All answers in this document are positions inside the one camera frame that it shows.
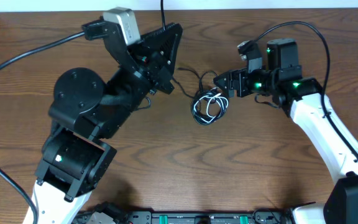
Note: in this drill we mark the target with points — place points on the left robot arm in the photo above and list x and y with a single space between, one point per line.
86 111

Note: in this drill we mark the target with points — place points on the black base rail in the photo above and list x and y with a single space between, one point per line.
110 213

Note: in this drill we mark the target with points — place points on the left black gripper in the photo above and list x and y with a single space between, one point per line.
162 43

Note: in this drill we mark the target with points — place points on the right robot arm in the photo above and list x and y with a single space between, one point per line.
302 100

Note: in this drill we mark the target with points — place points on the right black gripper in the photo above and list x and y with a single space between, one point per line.
240 75

